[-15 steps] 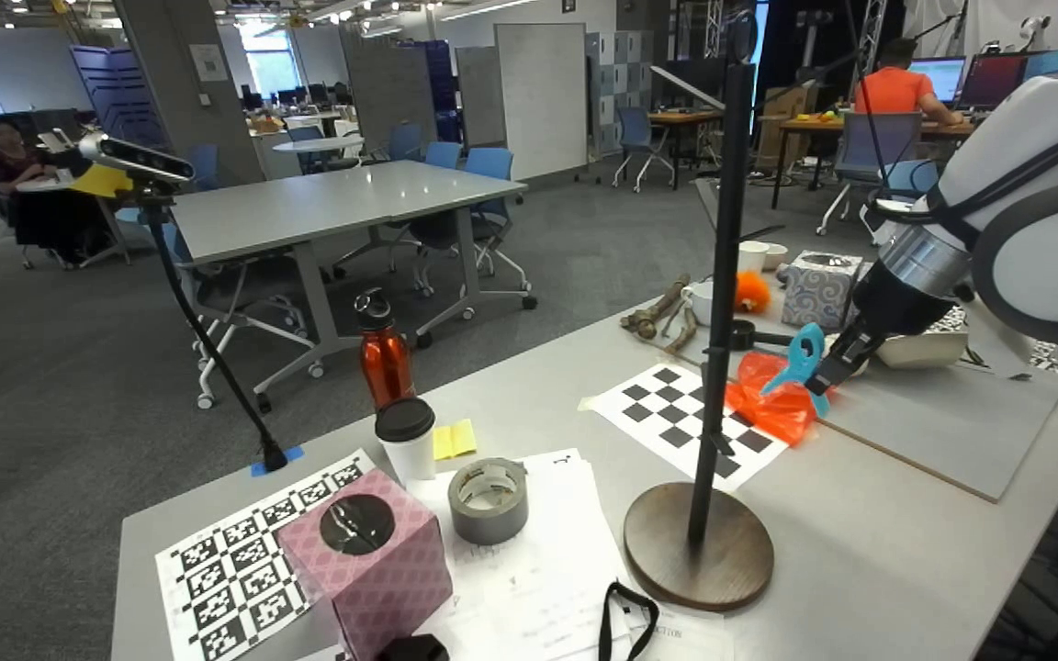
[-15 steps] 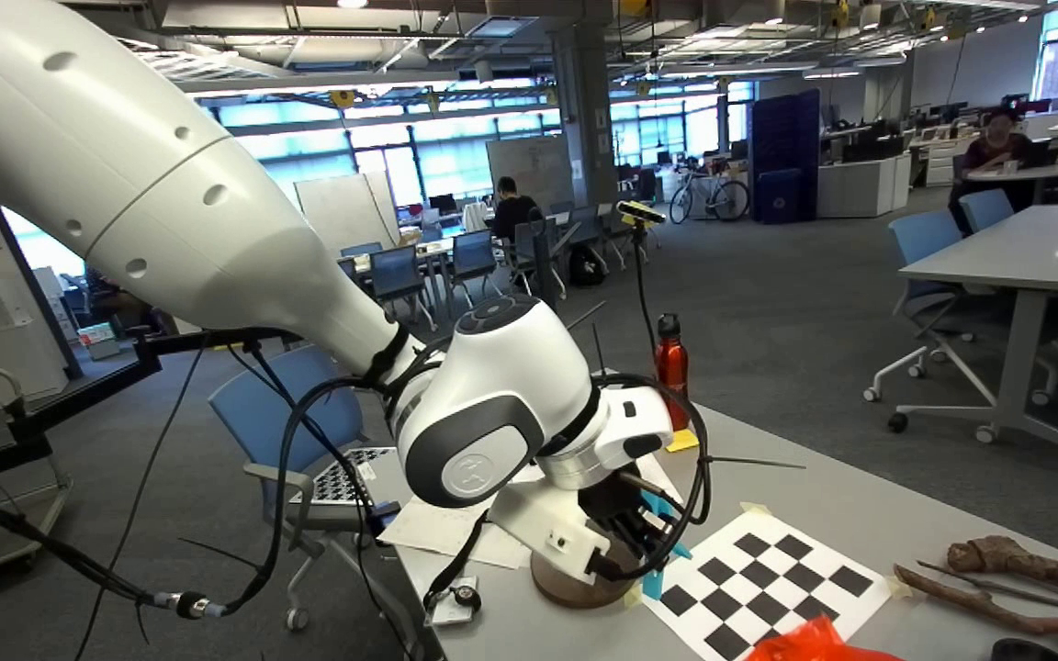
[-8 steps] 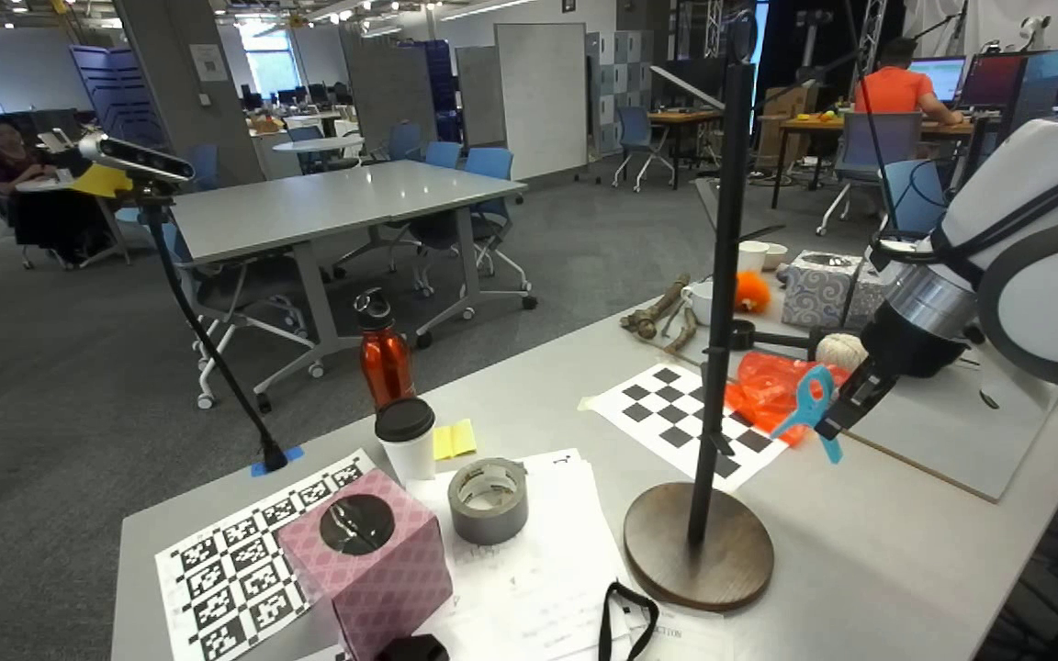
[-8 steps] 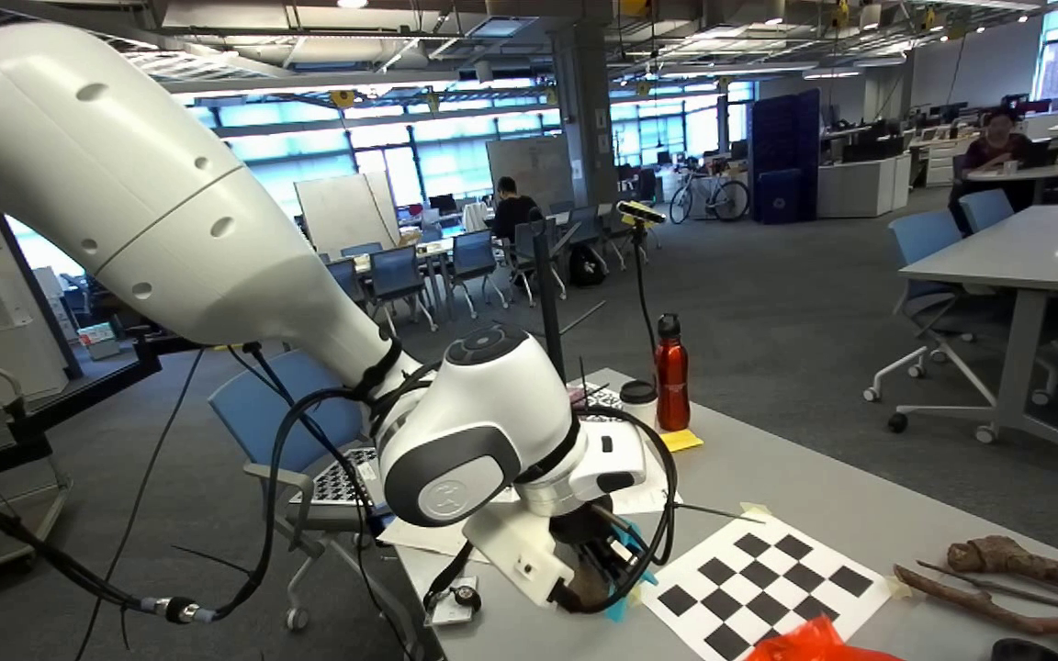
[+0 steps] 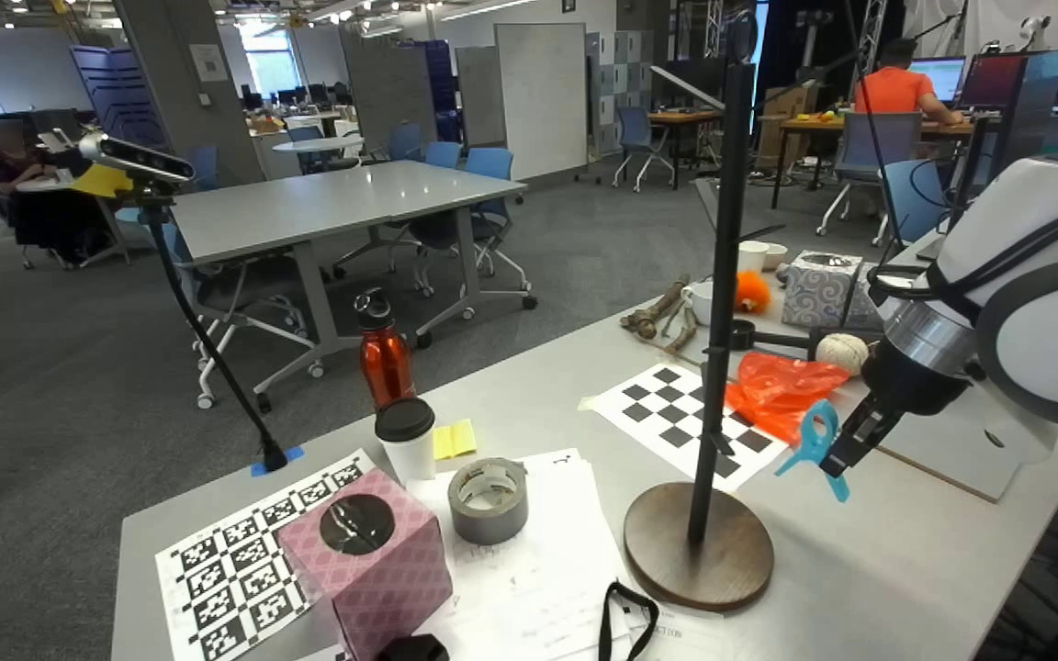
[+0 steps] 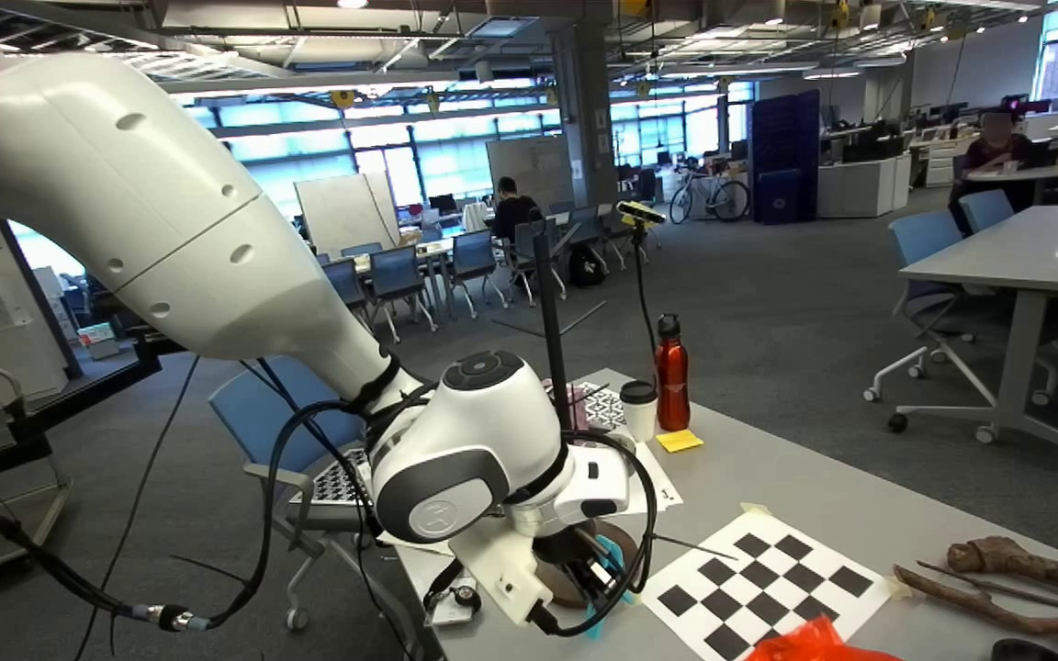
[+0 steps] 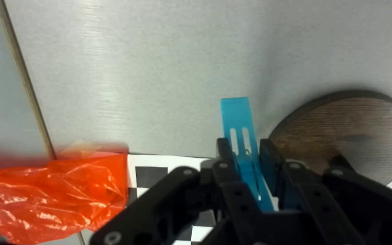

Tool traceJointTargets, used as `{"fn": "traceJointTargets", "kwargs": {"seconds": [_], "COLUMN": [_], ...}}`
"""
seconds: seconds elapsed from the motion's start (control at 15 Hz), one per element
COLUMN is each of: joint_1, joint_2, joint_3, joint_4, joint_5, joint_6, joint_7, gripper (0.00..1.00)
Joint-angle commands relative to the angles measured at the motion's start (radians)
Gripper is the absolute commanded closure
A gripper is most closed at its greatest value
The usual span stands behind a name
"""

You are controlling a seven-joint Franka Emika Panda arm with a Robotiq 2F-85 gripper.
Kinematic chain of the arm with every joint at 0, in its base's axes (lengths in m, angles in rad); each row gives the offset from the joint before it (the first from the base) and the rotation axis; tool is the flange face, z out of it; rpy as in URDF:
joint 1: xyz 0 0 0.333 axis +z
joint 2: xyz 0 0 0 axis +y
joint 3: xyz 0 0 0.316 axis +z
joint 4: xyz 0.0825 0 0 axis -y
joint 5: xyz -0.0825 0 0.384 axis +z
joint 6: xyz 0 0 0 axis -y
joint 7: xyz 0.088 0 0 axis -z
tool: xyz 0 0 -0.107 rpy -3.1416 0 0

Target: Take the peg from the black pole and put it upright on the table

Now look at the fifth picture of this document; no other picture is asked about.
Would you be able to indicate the person in orange shirt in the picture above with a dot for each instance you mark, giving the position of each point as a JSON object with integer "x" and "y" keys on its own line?
{"x": 899, "y": 87}

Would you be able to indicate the white frame office chair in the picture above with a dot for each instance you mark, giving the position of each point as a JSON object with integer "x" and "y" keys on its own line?
{"x": 246, "y": 331}

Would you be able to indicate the orange fuzzy ball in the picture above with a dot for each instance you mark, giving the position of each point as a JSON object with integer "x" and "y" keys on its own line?
{"x": 755, "y": 296}

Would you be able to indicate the camera on black stand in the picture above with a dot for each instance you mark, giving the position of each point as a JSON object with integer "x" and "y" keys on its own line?
{"x": 185, "y": 296}

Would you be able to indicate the blue plastic peg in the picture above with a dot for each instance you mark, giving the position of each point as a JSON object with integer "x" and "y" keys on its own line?
{"x": 815, "y": 447}

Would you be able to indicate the orange plastic bag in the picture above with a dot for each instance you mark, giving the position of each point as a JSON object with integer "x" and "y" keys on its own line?
{"x": 781, "y": 391}

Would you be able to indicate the white paper sheets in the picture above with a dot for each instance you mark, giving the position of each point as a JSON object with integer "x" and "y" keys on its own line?
{"x": 540, "y": 573}

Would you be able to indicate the grey duct tape roll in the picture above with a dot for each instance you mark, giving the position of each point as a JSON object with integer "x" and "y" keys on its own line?
{"x": 486, "y": 499}

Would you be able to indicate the white patterned tissue box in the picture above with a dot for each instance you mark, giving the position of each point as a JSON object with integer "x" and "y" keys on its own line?
{"x": 827, "y": 289}

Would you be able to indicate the white cup with black lid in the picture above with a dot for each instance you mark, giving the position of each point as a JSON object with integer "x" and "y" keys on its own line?
{"x": 407, "y": 442}

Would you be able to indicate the grey flat board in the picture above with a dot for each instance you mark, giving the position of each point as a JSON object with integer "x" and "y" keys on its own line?
{"x": 965, "y": 461}

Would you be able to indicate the black pole stand wooden base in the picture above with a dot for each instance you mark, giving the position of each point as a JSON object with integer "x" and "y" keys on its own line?
{"x": 701, "y": 538}

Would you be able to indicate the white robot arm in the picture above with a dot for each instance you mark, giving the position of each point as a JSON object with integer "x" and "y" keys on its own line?
{"x": 1029, "y": 280}

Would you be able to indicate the tag marker paper sheet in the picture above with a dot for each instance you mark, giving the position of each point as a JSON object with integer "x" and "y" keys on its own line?
{"x": 228, "y": 570}

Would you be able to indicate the pink tissue box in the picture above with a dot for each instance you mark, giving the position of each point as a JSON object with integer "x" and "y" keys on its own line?
{"x": 369, "y": 573}

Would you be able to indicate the white yarn ball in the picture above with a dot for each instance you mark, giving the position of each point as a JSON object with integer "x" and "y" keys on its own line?
{"x": 843, "y": 355}

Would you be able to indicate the seated person dark clothes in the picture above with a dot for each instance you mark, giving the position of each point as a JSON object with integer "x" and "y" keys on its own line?
{"x": 37, "y": 185}

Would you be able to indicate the blue office chair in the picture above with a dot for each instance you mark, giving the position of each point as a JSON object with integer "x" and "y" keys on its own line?
{"x": 486, "y": 220}

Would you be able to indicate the plain white cup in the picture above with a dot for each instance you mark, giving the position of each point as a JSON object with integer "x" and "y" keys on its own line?
{"x": 762, "y": 258}

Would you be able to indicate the red water bottle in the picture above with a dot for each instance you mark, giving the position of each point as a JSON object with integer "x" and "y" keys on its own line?
{"x": 383, "y": 355}

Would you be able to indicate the yellow sticky note pad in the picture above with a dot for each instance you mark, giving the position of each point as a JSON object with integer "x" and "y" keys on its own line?
{"x": 453, "y": 442}

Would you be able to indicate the small black box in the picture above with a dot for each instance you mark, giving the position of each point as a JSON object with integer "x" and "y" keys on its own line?
{"x": 414, "y": 646}

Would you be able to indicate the black white checkerboard sheet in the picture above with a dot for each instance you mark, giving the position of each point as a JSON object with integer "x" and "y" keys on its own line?
{"x": 664, "y": 407}

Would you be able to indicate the grey office table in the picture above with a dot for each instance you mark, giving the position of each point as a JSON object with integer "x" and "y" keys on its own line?
{"x": 333, "y": 204}

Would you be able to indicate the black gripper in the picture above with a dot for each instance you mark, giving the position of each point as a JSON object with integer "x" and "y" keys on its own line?
{"x": 879, "y": 422}

